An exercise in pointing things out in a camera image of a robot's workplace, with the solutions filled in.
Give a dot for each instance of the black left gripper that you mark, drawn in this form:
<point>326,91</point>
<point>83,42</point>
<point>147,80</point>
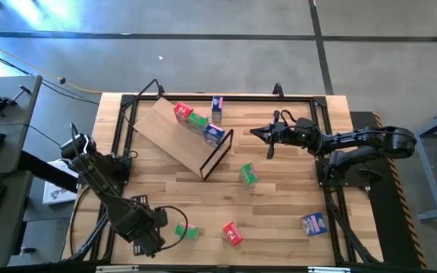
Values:
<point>135,225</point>

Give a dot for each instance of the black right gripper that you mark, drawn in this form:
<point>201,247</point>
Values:
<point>298,132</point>

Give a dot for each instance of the green Apple Jacks cereal box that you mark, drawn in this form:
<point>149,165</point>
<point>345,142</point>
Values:
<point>249,176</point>
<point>193,232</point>
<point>197,121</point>

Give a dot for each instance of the blue Frosted Flakes cereal box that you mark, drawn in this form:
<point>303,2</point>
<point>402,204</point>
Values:
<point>217,110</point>
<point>314,224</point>
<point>214,133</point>

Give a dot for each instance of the red Froot Loops cereal box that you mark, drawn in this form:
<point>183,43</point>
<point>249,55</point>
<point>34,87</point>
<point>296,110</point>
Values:
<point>182,112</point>
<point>233,234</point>

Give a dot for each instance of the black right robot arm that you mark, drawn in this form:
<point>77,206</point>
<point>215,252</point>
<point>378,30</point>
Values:
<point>355,138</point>

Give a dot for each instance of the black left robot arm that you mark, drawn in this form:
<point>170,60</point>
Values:
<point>93,178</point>

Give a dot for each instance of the white box with black logo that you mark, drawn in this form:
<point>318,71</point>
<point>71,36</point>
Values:
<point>57,197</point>

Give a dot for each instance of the black support beam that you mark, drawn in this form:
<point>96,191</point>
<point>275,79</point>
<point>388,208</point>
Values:
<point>44,168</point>

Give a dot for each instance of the small black metal fitting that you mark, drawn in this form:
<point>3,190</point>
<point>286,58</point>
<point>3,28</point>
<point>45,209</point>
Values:
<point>28,250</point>

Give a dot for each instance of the black mat hazard stripe edge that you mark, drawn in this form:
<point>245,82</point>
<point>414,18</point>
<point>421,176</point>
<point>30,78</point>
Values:
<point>385,227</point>

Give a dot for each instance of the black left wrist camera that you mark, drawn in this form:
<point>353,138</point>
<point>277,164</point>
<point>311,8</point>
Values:
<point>161,218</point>

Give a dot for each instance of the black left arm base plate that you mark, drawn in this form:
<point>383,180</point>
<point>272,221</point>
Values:
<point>123,181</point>

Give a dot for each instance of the silver metal bracket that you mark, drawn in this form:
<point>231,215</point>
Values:
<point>328,270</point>
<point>116,269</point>

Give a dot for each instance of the wooden shelf black metal frame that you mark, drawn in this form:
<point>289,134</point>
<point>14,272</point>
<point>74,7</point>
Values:
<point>165,140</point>

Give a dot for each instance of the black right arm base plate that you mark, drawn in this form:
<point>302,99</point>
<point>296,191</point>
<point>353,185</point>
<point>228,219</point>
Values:
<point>355,180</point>

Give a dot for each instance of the grey metal table frame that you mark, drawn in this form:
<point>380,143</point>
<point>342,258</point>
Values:
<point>429,172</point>

